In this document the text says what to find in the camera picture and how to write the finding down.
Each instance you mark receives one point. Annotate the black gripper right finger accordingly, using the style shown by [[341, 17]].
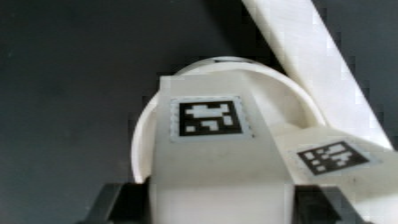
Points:
[[321, 206]]

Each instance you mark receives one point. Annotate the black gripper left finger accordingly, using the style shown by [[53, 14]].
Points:
[[121, 205]]

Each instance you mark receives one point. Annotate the white stool leg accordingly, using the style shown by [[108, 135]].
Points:
[[220, 183], [337, 161]]

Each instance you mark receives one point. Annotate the white round stool seat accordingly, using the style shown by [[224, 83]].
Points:
[[257, 87]]

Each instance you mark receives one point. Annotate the white stool leg front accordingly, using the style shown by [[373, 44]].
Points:
[[337, 161]]

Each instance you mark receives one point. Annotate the white right wall rail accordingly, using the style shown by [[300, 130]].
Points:
[[304, 48]]

